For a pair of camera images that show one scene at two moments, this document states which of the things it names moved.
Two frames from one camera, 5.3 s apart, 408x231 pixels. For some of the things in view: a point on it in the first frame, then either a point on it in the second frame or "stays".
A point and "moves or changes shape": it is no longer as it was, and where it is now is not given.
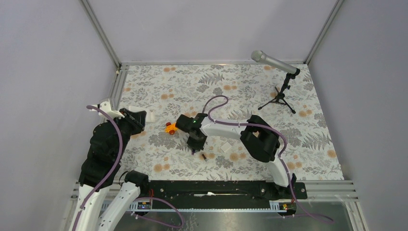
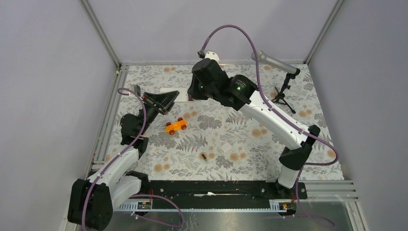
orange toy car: x=171 y=128 stays
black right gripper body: x=197 y=144 → x=199 y=92
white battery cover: x=225 y=147 stays
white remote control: x=150 y=118 moves or changes shape
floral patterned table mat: x=159 y=149 stays
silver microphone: x=260 y=56 stays
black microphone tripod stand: x=280 y=96 stays
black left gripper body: x=130 y=124 → x=150 y=100
